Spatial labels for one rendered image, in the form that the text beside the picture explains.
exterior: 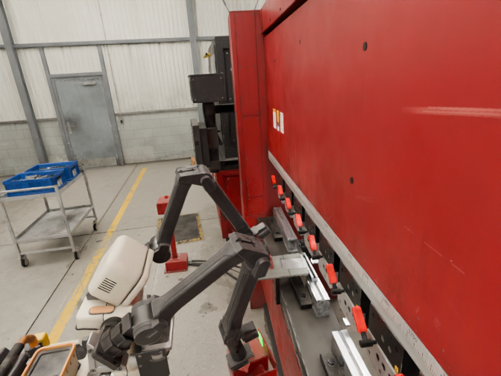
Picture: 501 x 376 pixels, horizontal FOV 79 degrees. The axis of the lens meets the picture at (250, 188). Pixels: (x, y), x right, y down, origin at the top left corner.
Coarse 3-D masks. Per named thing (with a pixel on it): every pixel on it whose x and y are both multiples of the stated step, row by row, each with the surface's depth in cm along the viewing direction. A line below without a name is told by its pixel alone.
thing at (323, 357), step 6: (324, 354) 115; (330, 354) 115; (324, 360) 113; (336, 360) 112; (324, 366) 111; (330, 366) 110; (336, 366) 110; (330, 372) 108; (336, 372) 108; (342, 372) 108
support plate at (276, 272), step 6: (276, 258) 161; (282, 258) 161; (288, 258) 160; (294, 258) 160; (270, 264) 156; (276, 264) 156; (270, 270) 151; (276, 270) 151; (282, 270) 151; (294, 270) 150; (300, 270) 150; (306, 270) 150; (270, 276) 147; (276, 276) 146; (282, 276) 146; (288, 276) 147
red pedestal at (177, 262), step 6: (162, 198) 311; (168, 198) 310; (162, 204) 300; (162, 210) 302; (174, 240) 324; (174, 246) 325; (174, 252) 327; (186, 252) 341; (174, 258) 329; (180, 258) 330; (186, 258) 331; (168, 264) 324; (174, 264) 325; (180, 264) 326; (186, 264) 327; (168, 270) 326; (174, 270) 327; (180, 270) 327; (186, 270) 327
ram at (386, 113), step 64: (320, 0) 94; (384, 0) 60; (448, 0) 44; (320, 64) 99; (384, 64) 62; (448, 64) 46; (320, 128) 105; (384, 128) 65; (448, 128) 47; (320, 192) 112; (384, 192) 67; (448, 192) 48; (384, 256) 70; (448, 256) 49; (448, 320) 51
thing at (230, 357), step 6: (240, 348) 115; (246, 348) 121; (228, 354) 121; (234, 354) 115; (240, 354) 115; (246, 354) 118; (252, 354) 118; (228, 360) 118; (234, 360) 117; (240, 360) 116; (234, 366) 116
